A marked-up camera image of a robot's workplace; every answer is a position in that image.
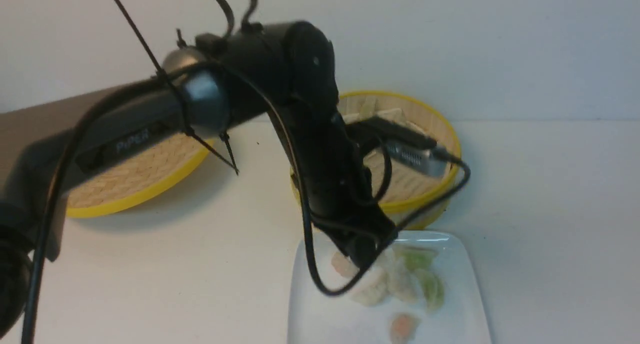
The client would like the white square plate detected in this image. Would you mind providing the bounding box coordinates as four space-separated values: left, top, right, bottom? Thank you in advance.
286 231 492 343

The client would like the green dumpling on plate top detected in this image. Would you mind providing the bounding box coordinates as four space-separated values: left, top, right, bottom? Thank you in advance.
394 245 439 272

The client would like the pink orange dumpling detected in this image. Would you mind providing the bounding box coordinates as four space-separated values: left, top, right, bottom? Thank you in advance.
389 312 421 343

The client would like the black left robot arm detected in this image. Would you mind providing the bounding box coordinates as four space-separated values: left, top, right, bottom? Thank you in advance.
1 22 397 343

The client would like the white dumpling on plate left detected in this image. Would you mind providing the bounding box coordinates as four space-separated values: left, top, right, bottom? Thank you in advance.
350 267 389 307

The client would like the black camera cable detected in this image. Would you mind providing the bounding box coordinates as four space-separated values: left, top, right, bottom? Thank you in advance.
20 0 472 344

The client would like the yellow rimmed bamboo steamer lid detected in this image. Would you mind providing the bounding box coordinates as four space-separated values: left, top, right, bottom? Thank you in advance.
66 134 210 218

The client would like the white dumpling on plate centre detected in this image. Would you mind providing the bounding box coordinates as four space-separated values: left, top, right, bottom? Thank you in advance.
387 257 418 304

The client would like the green dumpling on plate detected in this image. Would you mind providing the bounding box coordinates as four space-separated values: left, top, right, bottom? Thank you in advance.
414 269 445 313
394 245 439 272

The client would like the green dumpling on plate right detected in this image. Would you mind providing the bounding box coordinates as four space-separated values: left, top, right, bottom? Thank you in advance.
414 269 445 313

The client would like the pink dumpling on plate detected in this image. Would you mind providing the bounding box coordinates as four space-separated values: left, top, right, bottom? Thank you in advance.
330 252 359 279

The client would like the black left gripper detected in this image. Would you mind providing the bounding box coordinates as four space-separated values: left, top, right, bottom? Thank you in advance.
279 99 396 268

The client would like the white dumpling on plate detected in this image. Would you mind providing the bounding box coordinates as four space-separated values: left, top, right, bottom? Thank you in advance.
387 257 418 304
350 267 389 307

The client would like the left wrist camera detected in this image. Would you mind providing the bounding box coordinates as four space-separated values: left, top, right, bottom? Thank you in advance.
346 116 447 178

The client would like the yellow rimmed bamboo steamer basket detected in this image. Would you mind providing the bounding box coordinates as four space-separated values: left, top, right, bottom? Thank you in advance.
338 90 462 223

